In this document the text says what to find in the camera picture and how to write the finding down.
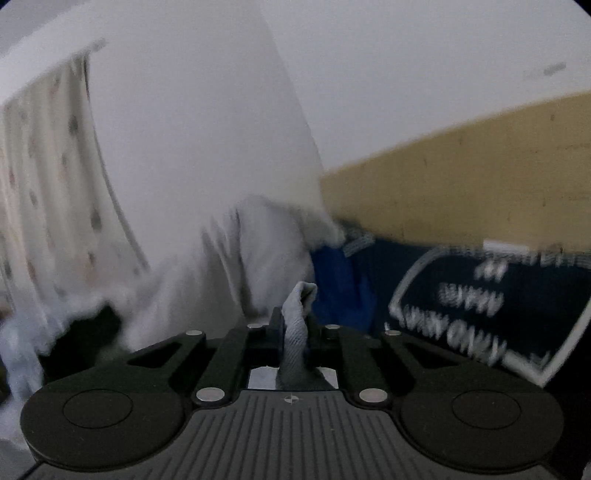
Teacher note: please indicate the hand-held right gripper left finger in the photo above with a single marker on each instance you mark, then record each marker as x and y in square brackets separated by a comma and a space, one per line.
[275, 333]

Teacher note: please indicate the light grey garment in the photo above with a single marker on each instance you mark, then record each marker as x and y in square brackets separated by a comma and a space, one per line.
[263, 258]

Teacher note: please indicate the yellow board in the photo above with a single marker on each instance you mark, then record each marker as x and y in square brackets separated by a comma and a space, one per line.
[461, 184]

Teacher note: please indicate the dark navy printed blanket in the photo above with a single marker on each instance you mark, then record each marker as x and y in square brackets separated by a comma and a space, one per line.
[531, 295]

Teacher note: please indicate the cream dotted curtain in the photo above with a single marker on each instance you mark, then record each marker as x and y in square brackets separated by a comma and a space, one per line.
[46, 184]

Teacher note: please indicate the black cloth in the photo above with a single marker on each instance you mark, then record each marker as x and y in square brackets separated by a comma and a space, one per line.
[87, 337]

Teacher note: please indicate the light blue cloth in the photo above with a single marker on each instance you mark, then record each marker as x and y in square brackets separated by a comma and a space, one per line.
[23, 360]

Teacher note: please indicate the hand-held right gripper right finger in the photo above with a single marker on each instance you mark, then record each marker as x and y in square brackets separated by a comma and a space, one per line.
[316, 344]

